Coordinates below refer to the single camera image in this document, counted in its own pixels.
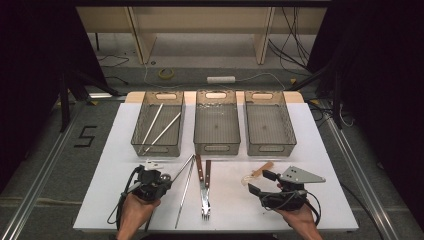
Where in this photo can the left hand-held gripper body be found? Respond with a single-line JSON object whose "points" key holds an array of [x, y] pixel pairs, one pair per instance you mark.
{"points": [[150, 185]]}

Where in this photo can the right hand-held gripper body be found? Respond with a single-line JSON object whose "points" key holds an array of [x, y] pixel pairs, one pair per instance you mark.
{"points": [[286, 200]]}

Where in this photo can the white chopstick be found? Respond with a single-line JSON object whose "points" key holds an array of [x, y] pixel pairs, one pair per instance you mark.
{"points": [[151, 126], [163, 132]]}

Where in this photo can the smoky clear plastic bin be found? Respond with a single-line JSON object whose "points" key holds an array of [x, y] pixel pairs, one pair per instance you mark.
{"points": [[270, 133], [216, 133], [176, 133]]}

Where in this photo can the person's right hand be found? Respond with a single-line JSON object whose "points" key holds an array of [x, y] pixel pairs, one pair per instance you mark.
{"points": [[300, 218]]}

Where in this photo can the person's left hand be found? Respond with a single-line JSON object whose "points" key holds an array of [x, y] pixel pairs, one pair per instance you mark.
{"points": [[135, 213]]}

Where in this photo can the black metal stand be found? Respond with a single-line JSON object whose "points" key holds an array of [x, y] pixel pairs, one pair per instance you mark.
{"points": [[337, 100], [64, 100]]}

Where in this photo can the white power strip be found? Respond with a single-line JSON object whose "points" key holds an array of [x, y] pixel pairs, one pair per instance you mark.
{"points": [[221, 79]]}

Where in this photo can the yellow tape roll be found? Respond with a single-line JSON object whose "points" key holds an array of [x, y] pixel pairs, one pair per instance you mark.
{"points": [[166, 73]]}

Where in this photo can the dark curtain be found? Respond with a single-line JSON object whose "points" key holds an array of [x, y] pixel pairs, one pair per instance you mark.
{"points": [[33, 83], [383, 83]]}

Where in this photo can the beige wooden desk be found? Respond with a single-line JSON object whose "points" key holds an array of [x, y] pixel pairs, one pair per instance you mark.
{"points": [[200, 20]]}

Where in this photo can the metal floor rail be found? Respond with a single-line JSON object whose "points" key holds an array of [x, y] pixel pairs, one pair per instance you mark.
{"points": [[40, 186], [366, 186]]}

